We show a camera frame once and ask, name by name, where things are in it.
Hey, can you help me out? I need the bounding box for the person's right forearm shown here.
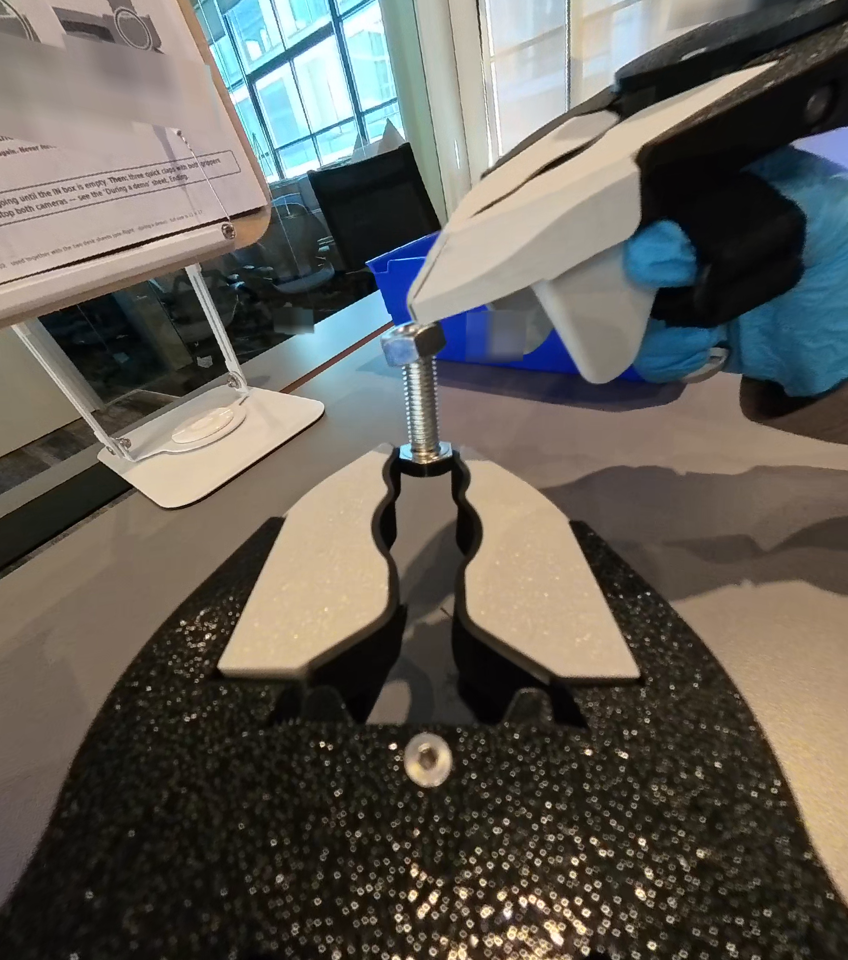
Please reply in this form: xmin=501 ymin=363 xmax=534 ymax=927
xmin=739 ymin=351 xmax=848 ymax=449

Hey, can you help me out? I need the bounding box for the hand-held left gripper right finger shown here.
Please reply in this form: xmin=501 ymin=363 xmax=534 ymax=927
xmin=455 ymin=450 xmax=644 ymax=685

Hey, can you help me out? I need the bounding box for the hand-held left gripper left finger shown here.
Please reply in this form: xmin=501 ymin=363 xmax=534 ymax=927
xmin=217 ymin=442 xmax=407 ymax=684

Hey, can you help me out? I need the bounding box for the blue plastic bin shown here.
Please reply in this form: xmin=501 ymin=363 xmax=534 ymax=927
xmin=365 ymin=232 xmax=668 ymax=385

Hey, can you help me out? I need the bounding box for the wooden board document stand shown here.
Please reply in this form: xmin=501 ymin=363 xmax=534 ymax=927
xmin=0 ymin=0 xmax=327 ymax=509

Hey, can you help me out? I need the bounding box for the black office chair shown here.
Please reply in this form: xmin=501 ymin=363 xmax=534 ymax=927
xmin=307 ymin=142 xmax=446 ymax=273

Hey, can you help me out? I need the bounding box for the grey office chair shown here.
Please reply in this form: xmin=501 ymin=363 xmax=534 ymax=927
xmin=268 ymin=196 xmax=336 ymax=292

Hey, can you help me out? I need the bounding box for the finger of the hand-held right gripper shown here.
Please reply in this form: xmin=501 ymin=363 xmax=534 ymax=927
xmin=478 ymin=60 xmax=782 ymax=219
xmin=406 ymin=142 xmax=656 ymax=387

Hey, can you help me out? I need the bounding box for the person's right hand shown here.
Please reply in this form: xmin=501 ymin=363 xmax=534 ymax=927
xmin=622 ymin=144 xmax=848 ymax=399

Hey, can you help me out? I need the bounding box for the silver hex bolt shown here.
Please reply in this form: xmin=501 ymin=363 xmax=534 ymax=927
xmin=379 ymin=322 xmax=446 ymax=450

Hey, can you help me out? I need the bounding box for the printed instruction sheet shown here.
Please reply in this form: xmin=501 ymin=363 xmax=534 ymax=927
xmin=0 ymin=0 xmax=272 ymax=295

